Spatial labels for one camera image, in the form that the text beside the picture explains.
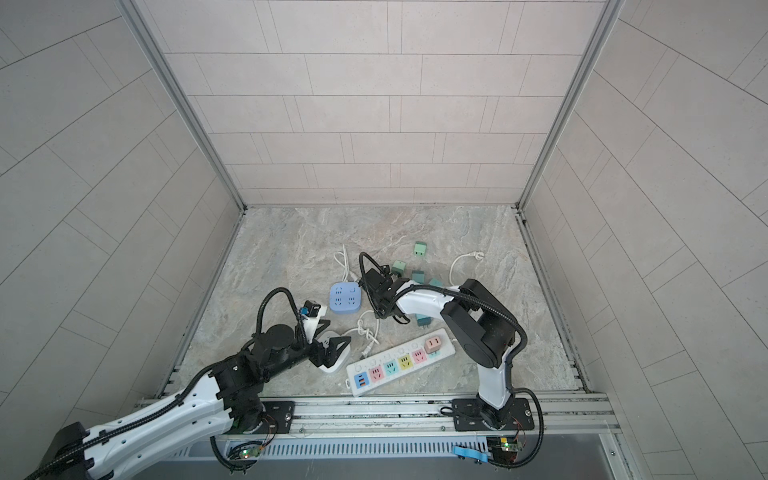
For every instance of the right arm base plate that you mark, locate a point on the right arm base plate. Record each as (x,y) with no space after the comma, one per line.
(473,414)

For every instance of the left circuit board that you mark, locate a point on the left circuit board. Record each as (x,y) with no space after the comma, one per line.
(245,452)

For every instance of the pink plug adapter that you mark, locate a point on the pink plug adapter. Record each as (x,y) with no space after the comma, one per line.
(433,344)

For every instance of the white square power socket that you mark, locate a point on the white square power socket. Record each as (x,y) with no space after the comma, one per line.
(336,352)

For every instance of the green plug adapter left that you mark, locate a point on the green plug adapter left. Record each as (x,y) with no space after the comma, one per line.
(399,267)

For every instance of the aluminium rail frame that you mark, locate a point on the aluminium rail frame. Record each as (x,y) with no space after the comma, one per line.
(345,417)

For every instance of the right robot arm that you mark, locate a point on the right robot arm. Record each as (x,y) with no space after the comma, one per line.
(486,331)

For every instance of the light green plug adapter far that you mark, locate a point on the light green plug adapter far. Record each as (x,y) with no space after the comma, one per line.
(420,248)

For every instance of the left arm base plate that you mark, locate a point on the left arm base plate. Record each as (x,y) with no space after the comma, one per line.
(270,417)

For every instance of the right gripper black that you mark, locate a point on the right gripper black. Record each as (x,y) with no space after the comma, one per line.
(375,304)

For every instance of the right circuit board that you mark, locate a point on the right circuit board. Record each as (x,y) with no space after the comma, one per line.
(504,450)

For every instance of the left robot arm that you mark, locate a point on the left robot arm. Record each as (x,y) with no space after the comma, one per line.
(222,398)

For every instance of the white long power strip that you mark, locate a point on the white long power strip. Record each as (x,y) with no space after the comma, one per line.
(364,376)

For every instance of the blue square power socket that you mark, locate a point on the blue square power socket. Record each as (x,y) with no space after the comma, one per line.
(345,298)

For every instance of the circuit board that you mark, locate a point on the circuit board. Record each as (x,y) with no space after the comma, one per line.
(245,452)
(504,450)

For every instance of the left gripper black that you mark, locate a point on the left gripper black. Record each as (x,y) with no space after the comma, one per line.
(328,359)

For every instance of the blue tape piece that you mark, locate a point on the blue tape piece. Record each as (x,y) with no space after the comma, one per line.
(477,456)

